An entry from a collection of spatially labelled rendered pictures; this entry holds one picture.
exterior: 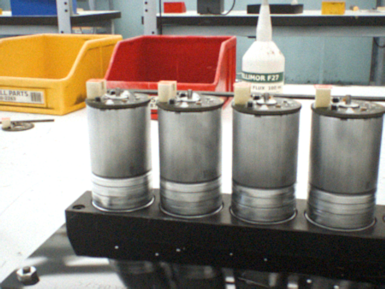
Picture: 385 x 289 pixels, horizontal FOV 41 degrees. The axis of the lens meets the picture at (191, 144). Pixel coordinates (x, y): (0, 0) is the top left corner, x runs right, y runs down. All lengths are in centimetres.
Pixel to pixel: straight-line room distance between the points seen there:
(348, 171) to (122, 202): 8
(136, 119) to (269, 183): 5
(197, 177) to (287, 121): 4
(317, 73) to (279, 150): 440
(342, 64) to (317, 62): 21
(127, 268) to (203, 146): 5
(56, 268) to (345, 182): 10
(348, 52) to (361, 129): 439
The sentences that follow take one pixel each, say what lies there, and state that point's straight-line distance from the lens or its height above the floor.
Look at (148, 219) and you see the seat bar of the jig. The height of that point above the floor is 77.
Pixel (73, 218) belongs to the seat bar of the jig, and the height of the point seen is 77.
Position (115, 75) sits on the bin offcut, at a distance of 47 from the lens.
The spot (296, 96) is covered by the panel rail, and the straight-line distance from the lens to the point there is 20.
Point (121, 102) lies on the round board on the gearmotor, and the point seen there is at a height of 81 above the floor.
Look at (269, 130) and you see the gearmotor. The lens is 18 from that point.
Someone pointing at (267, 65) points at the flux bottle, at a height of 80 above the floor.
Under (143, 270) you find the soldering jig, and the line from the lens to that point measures 18.
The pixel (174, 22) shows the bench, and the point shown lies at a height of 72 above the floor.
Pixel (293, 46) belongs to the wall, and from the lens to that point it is 455.
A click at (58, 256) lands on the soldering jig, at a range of 19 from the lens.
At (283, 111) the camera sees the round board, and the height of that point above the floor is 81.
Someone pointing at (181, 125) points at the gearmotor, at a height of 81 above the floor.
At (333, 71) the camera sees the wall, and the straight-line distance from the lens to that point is 458.
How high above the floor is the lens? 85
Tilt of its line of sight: 16 degrees down
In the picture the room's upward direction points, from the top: 1 degrees counter-clockwise
